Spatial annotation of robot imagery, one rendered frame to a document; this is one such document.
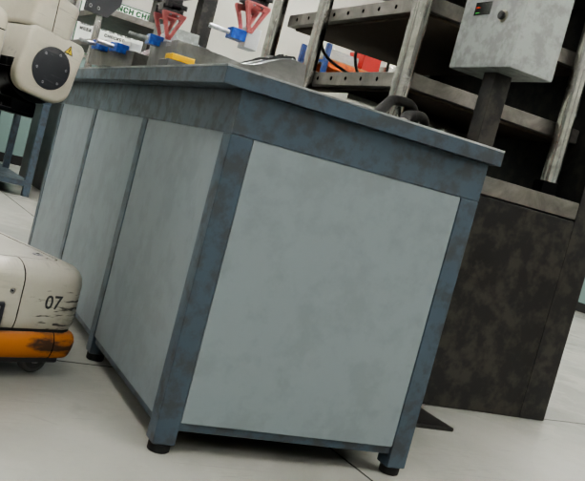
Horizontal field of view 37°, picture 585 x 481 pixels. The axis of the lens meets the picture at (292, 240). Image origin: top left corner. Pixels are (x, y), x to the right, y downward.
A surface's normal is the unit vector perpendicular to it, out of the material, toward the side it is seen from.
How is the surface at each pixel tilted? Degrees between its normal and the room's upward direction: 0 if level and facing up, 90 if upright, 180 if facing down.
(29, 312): 90
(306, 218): 90
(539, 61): 90
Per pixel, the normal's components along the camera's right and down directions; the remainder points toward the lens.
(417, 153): 0.41, 0.18
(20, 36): -0.61, -0.25
